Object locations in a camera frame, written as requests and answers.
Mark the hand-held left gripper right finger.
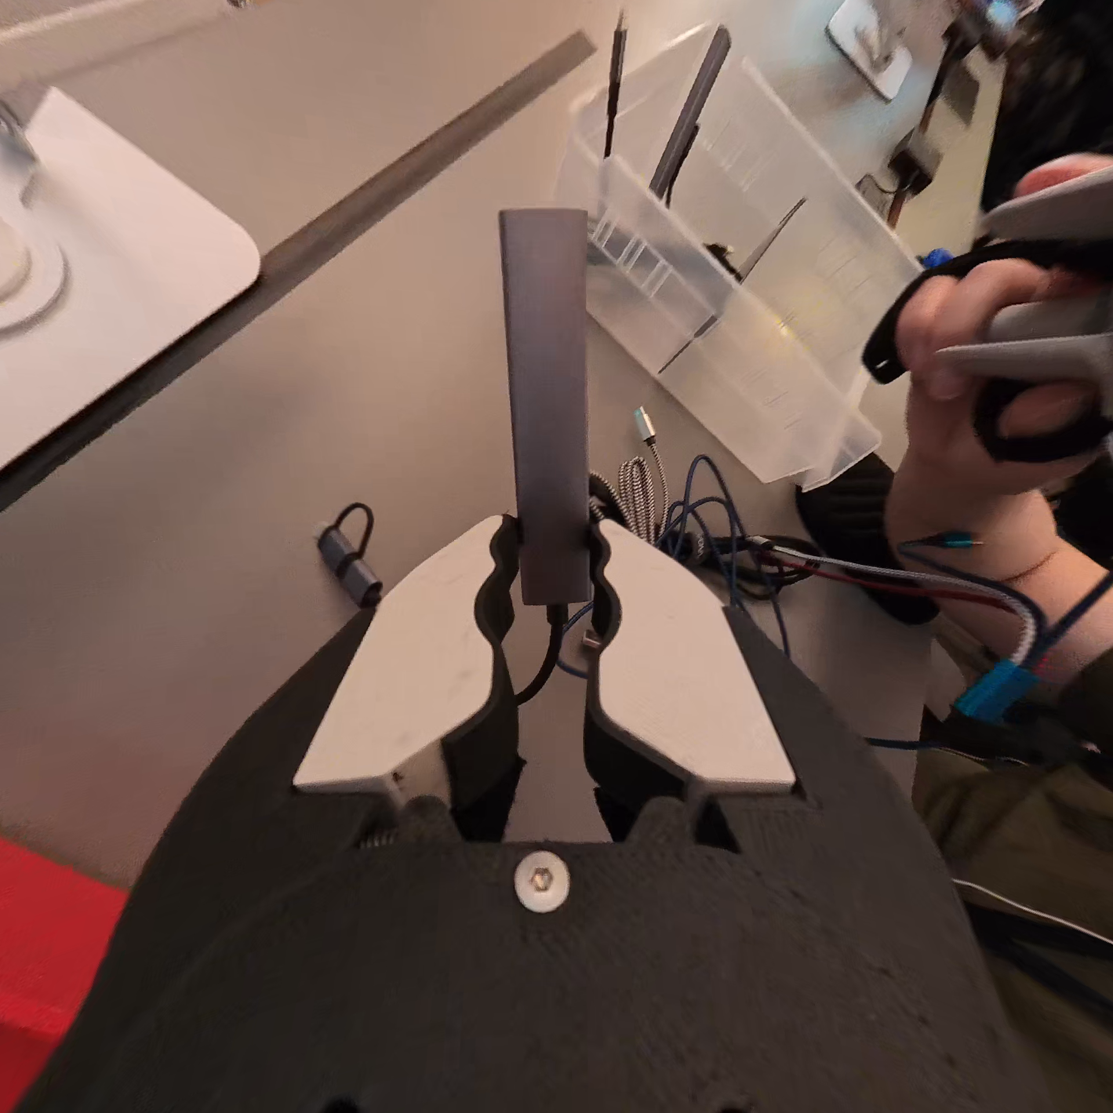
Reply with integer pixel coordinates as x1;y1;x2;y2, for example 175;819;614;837
585;520;798;797

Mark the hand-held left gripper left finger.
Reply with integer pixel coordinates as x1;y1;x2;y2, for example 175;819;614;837
294;513;528;797

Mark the black hub cable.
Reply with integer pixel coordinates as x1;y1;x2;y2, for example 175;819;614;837
514;604;571;706

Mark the blue cable large blue plug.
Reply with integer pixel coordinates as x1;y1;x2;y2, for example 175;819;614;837
869;574;1113;753

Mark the grey usb hub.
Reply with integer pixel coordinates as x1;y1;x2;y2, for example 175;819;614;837
498;207;602;607

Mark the grey usb adapter black loop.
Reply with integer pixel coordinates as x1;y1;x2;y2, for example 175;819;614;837
316;501;386;610

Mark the person's right hand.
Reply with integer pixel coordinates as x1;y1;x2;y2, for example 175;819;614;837
887;156;1113;594

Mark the black wrist rest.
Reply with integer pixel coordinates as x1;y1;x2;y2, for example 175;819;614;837
795;452;941;626

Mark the clear plastic bin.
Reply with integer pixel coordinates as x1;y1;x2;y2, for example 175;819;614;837
555;24;925;492

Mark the white sign stand base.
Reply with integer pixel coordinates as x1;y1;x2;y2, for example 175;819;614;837
0;85;263;471
826;0;914;101

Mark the olive green jacket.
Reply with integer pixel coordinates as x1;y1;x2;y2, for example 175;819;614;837
913;645;1113;1113

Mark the dark grey hub in bin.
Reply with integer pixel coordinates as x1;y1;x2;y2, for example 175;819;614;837
648;24;733;206

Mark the red container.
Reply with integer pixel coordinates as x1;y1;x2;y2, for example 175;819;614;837
0;835;131;1113

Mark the black slim stick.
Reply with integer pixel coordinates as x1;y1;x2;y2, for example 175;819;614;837
603;10;630;162

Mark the blue cable small blue plug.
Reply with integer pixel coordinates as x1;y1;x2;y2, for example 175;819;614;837
656;455;986;663

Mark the red white striped cable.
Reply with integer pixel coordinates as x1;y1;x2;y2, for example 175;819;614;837
747;535;1044;671

